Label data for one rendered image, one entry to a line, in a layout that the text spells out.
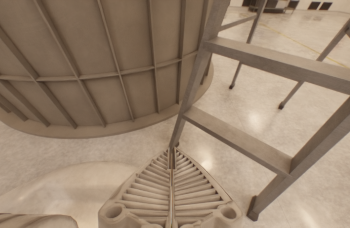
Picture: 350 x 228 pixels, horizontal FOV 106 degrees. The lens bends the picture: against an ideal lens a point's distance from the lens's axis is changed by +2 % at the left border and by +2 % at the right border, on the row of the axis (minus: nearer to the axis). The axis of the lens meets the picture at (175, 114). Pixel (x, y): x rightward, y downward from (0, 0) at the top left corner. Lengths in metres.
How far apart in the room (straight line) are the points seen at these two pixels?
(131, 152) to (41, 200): 0.47
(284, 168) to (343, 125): 0.21
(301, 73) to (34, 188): 0.76
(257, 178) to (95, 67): 1.03
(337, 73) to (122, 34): 0.74
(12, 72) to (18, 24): 0.27
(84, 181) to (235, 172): 0.72
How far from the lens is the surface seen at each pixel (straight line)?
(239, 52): 0.49
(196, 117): 0.63
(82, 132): 1.07
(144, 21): 0.75
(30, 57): 0.89
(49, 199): 0.56
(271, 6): 6.84
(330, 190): 1.16
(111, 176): 0.45
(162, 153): 0.17
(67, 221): 0.24
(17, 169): 1.17
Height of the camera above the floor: 0.76
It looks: 46 degrees down
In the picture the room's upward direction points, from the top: 3 degrees clockwise
